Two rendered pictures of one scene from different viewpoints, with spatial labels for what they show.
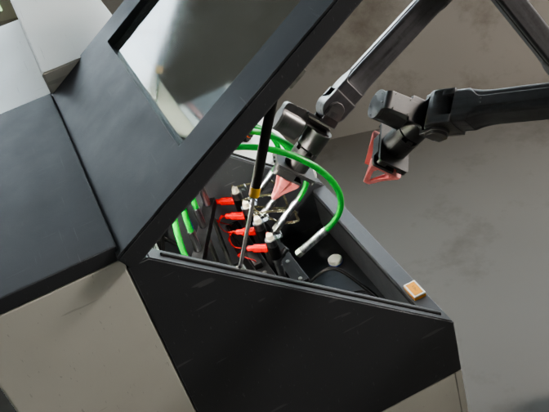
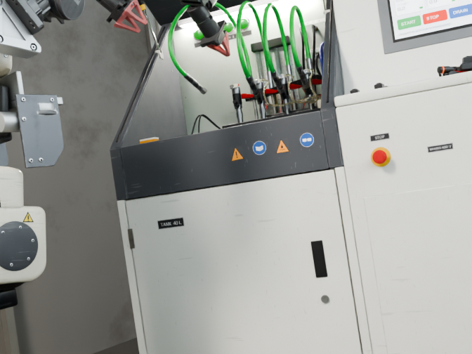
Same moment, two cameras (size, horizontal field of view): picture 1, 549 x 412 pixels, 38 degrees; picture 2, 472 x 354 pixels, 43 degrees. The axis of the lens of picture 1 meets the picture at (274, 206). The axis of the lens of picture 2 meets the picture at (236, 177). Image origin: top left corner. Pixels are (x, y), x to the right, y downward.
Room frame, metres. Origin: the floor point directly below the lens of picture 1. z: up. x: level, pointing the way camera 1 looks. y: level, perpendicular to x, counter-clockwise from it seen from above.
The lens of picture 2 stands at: (2.48, -1.68, 0.78)
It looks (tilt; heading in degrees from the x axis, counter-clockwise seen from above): 1 degrees up; 121
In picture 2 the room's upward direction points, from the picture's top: 9 degrees counter-clockwise
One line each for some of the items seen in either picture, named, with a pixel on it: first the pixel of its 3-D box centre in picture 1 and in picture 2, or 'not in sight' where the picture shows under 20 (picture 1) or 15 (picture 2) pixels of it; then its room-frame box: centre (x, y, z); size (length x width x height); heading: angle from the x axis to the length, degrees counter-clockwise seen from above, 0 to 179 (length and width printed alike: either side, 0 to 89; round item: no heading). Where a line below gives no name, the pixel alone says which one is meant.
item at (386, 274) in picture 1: (374, 266); (220, 156); (1.54, -0.20, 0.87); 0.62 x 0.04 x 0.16; 13
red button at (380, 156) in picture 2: not in sight; (380, 156); (1.99, -0.14, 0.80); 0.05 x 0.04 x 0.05; 13
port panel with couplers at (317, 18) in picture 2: not in sight; (317, 53); (1.67, 0.34, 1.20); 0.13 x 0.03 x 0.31; 13
